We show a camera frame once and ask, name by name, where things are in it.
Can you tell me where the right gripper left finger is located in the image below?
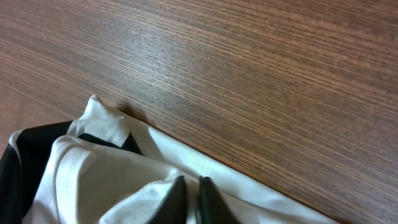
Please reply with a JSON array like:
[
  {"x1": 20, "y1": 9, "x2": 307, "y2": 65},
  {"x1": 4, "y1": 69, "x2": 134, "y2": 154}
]
[{"x1": 147, "y1": 175, "x2": 188, "y2": 224}]

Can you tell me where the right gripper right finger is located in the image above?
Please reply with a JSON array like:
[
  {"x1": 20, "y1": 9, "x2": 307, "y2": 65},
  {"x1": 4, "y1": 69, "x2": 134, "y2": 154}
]
[{"x1": 199, "y1": 177, "x2": 240, "y2": 224}]

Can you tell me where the white t-shirt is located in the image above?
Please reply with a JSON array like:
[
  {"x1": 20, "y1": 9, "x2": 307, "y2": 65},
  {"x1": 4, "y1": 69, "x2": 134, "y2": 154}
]
[{"x1": 0, "y1": 95, "x2": 340, "y2": 224}]

